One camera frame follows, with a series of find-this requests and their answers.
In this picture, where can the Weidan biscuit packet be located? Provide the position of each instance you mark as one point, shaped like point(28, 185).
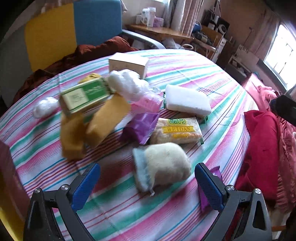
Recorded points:
point(178, 131)

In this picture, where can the white boxes on desk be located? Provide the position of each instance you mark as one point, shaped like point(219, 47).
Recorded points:
point(148, 18)

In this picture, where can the wooden desk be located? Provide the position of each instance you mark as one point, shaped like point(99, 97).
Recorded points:
point(159, 33)

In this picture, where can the red quilt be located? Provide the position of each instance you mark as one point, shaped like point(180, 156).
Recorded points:
point(269, 162)

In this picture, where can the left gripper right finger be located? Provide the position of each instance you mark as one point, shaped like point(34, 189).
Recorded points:
point(242, 215)

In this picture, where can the yellow sponge block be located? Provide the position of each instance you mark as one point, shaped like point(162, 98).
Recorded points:
point(72, 136)
point(106, 119)

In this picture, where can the white cardboard box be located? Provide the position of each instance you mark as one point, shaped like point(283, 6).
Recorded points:
point(122, 61)

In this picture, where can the dark red blanket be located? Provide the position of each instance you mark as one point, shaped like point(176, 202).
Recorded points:
point(82, 54)

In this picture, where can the cream fluffy cloth pouch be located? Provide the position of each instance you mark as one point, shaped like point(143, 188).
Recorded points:
point(160, 164)

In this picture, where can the yellow tiger plush toy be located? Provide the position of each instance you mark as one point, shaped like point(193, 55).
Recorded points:
point(89, 77)

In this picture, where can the pink hair roller pack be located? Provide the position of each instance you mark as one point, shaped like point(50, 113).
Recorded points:
point(149, 103)

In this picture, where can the pink curtain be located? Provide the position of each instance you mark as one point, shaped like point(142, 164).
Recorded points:
point(181, 15)

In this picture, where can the green white carton box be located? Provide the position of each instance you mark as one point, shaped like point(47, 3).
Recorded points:
point(84, 96)

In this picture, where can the grey yellow blue headboard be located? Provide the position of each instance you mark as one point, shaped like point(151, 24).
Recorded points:
point(56, 33)

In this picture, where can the white foam sponge block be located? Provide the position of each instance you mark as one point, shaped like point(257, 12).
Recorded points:
point(187, 100)

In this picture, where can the striped bed sheet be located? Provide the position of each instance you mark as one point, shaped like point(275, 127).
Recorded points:
point(116, 210)

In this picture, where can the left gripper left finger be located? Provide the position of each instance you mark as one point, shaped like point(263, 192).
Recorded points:
point(41, 223)

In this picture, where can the large white plastic bag ball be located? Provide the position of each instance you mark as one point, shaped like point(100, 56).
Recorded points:
point(128, 84)

